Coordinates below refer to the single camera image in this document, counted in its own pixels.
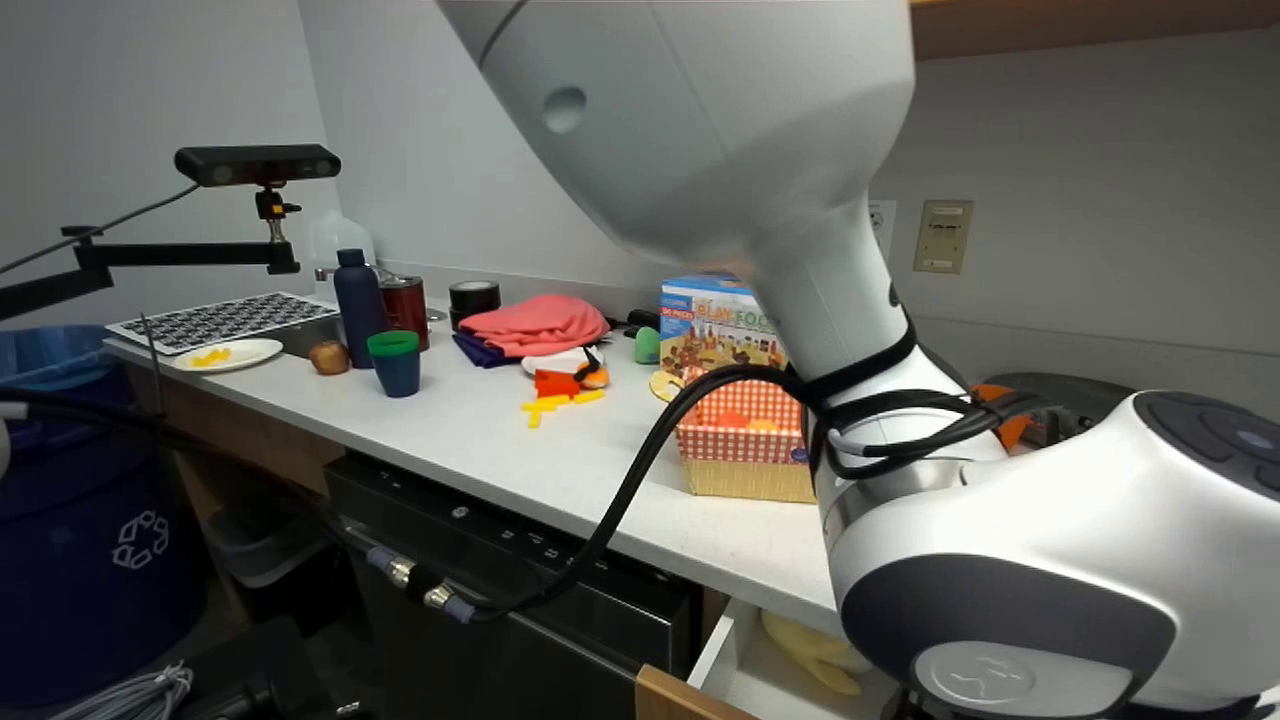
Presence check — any white drawer with wooden face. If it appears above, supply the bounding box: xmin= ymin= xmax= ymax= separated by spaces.
xmin=631 ymin=598 xmax=925 ymax=720

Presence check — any blue toy food box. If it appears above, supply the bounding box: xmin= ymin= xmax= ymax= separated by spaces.
xmin=656 ymin=271 xmax=790 ymax=380

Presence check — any red toy fries holder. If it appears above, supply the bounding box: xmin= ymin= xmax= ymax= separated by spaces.
xmin=530 ymin=372 xmax=592 ymax=406

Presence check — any red cloth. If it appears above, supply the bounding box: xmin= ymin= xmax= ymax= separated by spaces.
xmin=456 ymin=291 xmax=617 ymax=364

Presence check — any orange toy fruit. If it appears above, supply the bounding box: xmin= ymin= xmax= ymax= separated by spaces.
xmin=723 ymin=407 xmax=790 ymax=440

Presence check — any orange checkered paper basket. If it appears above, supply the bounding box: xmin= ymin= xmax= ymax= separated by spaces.
xmin=670 ymin=378 xmax=819 ymax=507

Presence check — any navy blue cloth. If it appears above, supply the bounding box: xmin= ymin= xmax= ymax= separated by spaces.
xmin=452 ymin=329 xmax=520 ymax=372

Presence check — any black tape roll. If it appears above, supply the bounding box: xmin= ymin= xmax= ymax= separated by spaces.
xmin=448 ymin=281 xmax=505 ymax=332

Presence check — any dark red can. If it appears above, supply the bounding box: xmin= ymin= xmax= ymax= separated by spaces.
xmin=379 ymin=271 xmax=432 ymax=354

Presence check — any green cup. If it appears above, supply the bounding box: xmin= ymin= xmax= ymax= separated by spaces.
xmin=365 ymin=329 xmax=428 ymax=399

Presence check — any dark blue bottle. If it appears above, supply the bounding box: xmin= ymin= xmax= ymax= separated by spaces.
xmin=330 ymin=244 xmax=393 ymax=372

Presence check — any brown toy ball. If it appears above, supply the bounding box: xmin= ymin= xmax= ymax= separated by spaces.
xmin=304 ymin=338 xmax=357 ymax=380

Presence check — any orange plastic cup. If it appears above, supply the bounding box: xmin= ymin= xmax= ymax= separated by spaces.
xmin=969 ymin=380 xmax=1039 ymax=458

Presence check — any small white plate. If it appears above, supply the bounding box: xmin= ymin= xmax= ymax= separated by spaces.
xmin=170 ymin=332 xmax=288 ymax=380

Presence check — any dark grey round plate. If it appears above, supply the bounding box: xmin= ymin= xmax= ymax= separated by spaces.
xmin=978 ymin=370 xmax=1151 ymax=434

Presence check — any white grid rack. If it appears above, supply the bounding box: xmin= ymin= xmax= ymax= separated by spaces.
xmin=99 ymin=289 xmax=345 ymax=359

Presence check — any dark grey waste bin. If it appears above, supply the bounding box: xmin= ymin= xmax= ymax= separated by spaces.
xmin=195 ymin=463 xmax=357 ymax=637

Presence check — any blue recycling bin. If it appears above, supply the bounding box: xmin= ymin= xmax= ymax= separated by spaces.
xmin=0 ymin=322 xmax=215 ymax=711

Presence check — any crumpled white plastic bag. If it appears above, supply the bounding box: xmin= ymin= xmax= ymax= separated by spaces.
xmin=50 ymin=660 xmax=198 ymax=720

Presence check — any thick black cable with connector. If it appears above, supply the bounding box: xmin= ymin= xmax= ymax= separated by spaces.
xmin=330 ymin=359 xmax=811 ymax=631

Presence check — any black cable strapped to arm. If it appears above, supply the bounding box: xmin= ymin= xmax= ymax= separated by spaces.
xmin=795 ymin=322 xmax=1055 ymax=490

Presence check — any beige wall switch plate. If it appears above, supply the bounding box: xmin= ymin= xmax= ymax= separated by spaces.
xmin=910 ymin=196 xmax=978 ymax=281

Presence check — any black stereo camera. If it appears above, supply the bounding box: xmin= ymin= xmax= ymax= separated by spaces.
xmin=170 ymin=139 xmax=345 ymax=194

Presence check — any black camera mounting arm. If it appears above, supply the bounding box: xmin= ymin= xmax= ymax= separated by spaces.
xmin=0 ymin=184 xmax=306 ymax=324

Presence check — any wooden wall cabinet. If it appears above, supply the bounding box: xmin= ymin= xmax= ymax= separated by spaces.
xmin=906 ymin=0 xmax=1280 ymax=62

